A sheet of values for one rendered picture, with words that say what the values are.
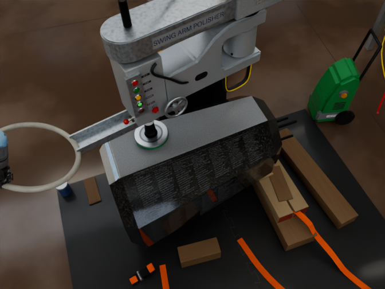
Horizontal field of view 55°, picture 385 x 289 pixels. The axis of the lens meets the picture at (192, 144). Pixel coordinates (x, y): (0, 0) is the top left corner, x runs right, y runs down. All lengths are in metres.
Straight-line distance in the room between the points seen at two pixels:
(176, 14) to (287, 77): 2.38
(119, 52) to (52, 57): 2.86
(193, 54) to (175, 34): 0.27
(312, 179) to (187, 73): 1.58
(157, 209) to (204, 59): 0.97
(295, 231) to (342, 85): 1.28
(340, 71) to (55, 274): 2.78
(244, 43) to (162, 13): 0.56
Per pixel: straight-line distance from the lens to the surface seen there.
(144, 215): 2.36
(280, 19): 4.75
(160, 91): 1.98
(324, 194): 3.13
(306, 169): 3.21
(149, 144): 2.32
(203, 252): 2.79
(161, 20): 1.80
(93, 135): 2.19
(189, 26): 1.83
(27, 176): 3.59
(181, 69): 2.00
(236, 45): 2.20
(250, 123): 2.47
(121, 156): 2.37
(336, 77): 3.40
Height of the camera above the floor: 2.77
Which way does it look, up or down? 55 degrees down
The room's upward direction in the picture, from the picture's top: 4 degrees counter-clockwise
